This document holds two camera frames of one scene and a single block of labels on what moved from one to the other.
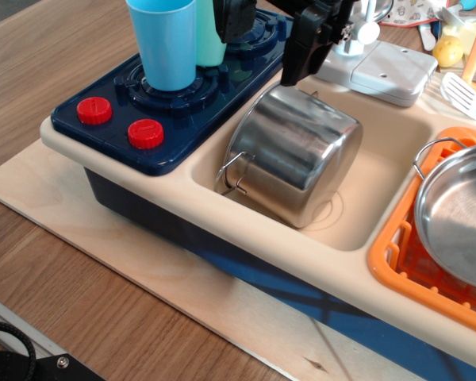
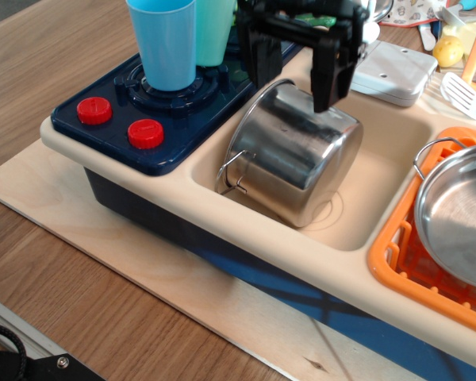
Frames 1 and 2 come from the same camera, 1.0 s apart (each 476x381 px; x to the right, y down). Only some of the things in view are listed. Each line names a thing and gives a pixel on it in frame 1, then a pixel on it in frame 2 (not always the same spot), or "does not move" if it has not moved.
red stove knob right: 145,133 does not move
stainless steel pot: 296,152 does not move
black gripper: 316,22 → 334,28
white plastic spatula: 458,93 does not move
